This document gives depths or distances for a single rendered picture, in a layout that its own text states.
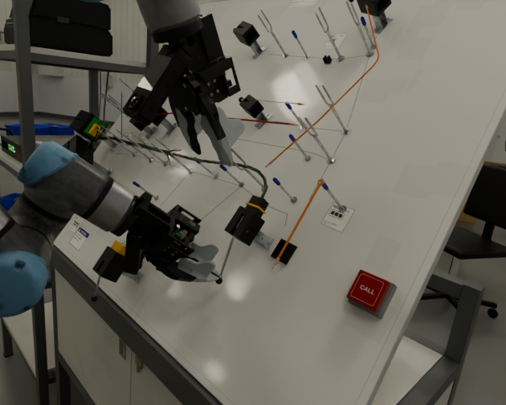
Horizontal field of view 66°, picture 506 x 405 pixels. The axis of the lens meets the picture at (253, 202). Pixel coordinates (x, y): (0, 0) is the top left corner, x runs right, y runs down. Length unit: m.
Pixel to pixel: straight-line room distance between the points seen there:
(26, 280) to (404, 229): 0.54
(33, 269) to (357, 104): 0.67
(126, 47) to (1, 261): 12.26
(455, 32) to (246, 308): 0.69
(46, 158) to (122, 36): 12.21
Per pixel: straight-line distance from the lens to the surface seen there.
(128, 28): 12.70
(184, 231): 0.66
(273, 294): 0.73
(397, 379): 1.01
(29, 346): 2.04
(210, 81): 0.59
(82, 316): 1.36
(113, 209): 0.61
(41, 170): 0.61
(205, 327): 0.80
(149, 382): 1.05
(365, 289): 0.63
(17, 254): 0.50
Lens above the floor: 1.39
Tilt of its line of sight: 16 degrees down
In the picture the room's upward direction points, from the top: 6 degrees clockwise
